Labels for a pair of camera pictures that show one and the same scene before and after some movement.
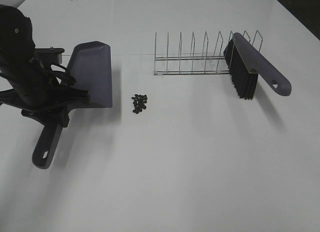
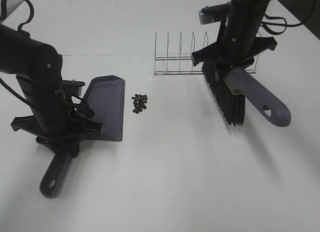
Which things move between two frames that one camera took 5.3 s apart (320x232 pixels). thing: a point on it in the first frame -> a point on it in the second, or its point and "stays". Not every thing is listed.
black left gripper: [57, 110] -> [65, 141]
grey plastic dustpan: [90, 68] -> [105, 96]
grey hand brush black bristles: [245, 62] -> [231, 86]
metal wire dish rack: [192, 65] stays
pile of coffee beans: [139, 103] stays
